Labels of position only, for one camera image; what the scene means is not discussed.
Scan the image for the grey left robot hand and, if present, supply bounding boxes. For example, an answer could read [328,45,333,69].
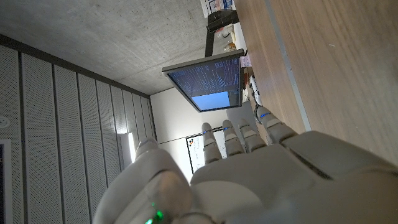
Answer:
[91,105,398,224]

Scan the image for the white game controller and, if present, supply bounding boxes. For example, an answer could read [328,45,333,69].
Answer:
[248,74,264,107]

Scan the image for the black computer monitor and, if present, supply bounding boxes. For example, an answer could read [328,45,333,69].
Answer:
[161,49,246,113]

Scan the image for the ceiling light strip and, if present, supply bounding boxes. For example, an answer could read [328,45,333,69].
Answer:
[119,132,136,169]

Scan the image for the white paper sheet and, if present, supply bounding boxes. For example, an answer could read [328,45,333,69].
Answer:
[233,21,248,52]

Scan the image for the white wipes canister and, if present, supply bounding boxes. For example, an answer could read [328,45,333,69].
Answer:
[200,0,236,18]

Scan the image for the ceiling vent slot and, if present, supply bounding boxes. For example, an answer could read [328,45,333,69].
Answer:
[0,139,14,224]

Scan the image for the wall whiteboard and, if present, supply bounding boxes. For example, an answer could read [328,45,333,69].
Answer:
[185,126,228,174]

